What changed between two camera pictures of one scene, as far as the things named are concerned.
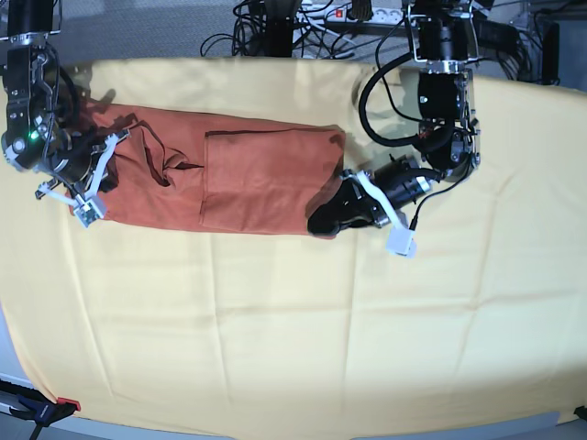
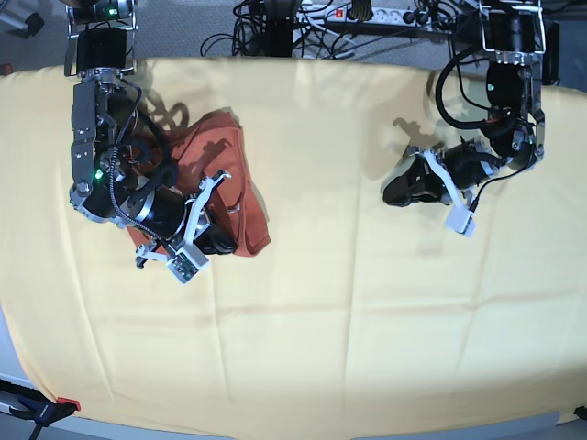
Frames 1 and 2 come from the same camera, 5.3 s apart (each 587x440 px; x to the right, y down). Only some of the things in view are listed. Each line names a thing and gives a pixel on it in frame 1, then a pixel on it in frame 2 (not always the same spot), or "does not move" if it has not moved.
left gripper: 75,160 → 162,215
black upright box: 550,53 does not move
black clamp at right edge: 581,412 does not move
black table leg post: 279,27 does not move
